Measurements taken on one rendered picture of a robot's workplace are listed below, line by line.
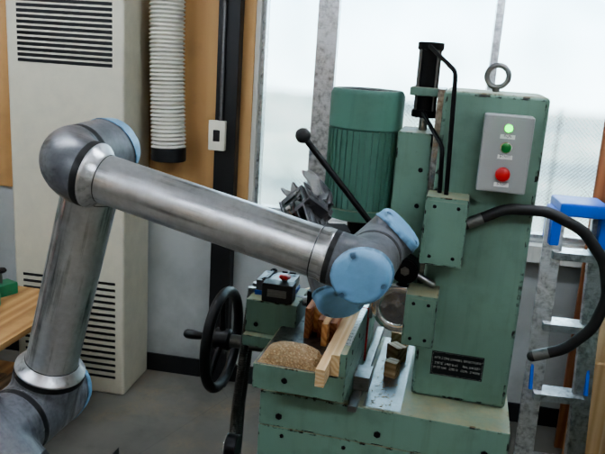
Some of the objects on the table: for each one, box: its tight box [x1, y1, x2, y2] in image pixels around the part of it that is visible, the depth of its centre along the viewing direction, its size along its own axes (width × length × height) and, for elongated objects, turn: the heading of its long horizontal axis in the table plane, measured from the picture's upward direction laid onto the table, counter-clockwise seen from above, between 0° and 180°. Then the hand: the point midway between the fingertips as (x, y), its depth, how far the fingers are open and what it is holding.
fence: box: [339, 305, 370, 378], centre depth 177 cm, size 60×2×6 cm, turn 152°
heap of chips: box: [257, 341, 323, 372], centre depth 157 cm, size 9×14×4 cm, turn 62°
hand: (303, 182), depth 150 cm, fingers open, 3 cm apart
